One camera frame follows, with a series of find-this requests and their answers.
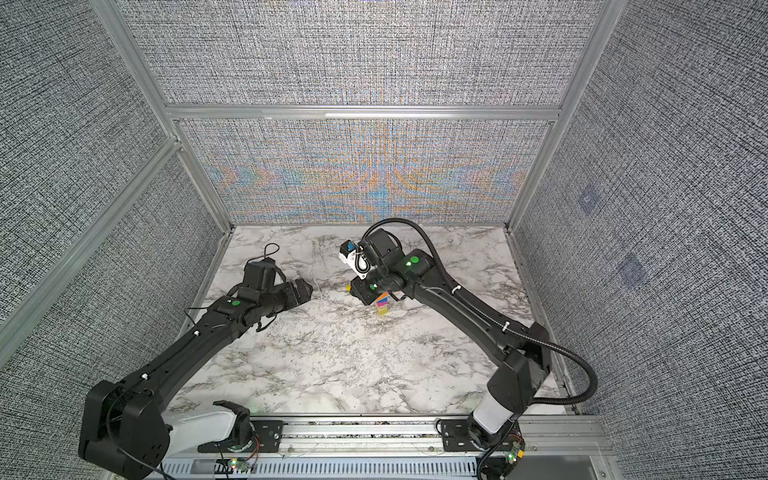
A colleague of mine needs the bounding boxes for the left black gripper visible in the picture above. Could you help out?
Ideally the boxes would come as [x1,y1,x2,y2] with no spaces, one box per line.
[261,276,314,318]

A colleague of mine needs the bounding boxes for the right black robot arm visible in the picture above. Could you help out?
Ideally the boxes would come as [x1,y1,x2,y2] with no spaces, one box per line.
[339,228,551,450]

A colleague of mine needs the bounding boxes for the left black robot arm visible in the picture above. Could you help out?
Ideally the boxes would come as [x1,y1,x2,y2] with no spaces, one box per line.
[78,257,313,479]

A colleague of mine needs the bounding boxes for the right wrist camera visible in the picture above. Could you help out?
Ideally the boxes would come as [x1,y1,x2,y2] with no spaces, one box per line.
[339,240,370,279]

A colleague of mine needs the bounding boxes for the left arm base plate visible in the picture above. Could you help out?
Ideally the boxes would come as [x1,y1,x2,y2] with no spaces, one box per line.
[196,420,284,455]

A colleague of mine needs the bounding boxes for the aluminium front rail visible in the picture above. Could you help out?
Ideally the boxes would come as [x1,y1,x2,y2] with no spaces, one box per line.
[145,414,623,479]

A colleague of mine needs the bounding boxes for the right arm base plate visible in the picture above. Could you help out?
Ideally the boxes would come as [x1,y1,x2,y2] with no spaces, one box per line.
[435,417,525,452]

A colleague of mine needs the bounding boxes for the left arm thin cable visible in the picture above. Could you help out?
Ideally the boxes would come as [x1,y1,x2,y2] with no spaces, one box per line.
[104,242,289,480]

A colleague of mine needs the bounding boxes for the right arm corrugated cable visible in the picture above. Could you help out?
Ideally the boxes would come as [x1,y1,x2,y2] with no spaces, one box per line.
[359,217,599,480]

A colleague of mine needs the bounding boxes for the aluminium enclosure frame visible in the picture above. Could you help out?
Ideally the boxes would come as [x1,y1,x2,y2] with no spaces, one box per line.
[0,0,631,415]

